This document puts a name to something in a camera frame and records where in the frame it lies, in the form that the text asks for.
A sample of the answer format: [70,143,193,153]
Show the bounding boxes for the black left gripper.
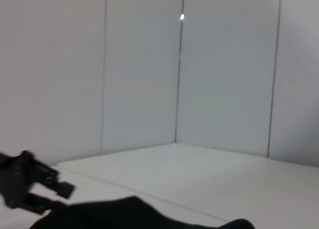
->
[0,150,76,215]

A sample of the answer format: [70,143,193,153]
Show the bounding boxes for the black FREE! print t-shirt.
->
[28,196,256,229]

